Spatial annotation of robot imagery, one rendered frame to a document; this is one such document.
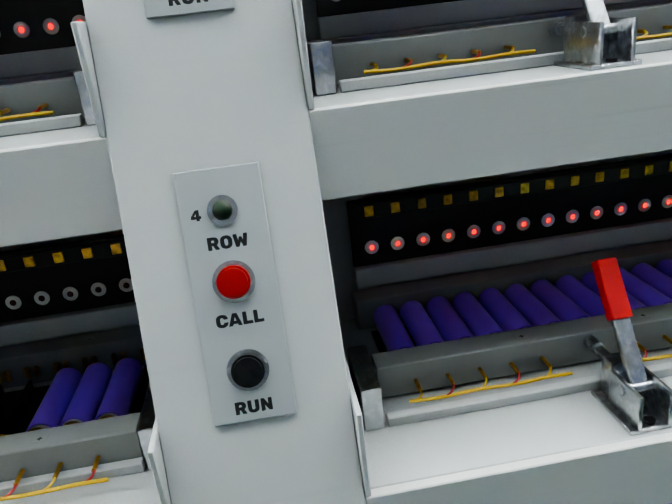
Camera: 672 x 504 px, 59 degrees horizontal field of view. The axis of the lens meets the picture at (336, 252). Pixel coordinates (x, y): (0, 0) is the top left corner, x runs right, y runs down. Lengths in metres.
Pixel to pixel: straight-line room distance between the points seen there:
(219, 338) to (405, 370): 0.13
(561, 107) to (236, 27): 0.16
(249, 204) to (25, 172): 0.10
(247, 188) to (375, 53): 0.13
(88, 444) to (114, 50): 0.21
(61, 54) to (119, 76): 0.20
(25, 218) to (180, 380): 0.11
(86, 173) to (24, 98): 0.09
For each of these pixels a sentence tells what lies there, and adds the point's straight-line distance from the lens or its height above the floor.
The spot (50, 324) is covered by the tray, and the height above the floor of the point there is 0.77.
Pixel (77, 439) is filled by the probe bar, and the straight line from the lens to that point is 0.37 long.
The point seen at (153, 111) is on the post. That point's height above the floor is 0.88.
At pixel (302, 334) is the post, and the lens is 0.29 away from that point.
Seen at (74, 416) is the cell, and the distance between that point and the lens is 0.40.
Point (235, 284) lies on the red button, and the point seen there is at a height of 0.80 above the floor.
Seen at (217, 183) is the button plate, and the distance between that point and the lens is 0.29.
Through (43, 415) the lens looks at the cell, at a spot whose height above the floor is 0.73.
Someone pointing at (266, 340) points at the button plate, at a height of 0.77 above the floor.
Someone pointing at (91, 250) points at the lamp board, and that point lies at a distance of 0.47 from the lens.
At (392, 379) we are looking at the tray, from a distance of 0.38.
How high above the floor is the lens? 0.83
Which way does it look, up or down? 5 degrees down
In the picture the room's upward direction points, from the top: 8 degrees counter-clockwise
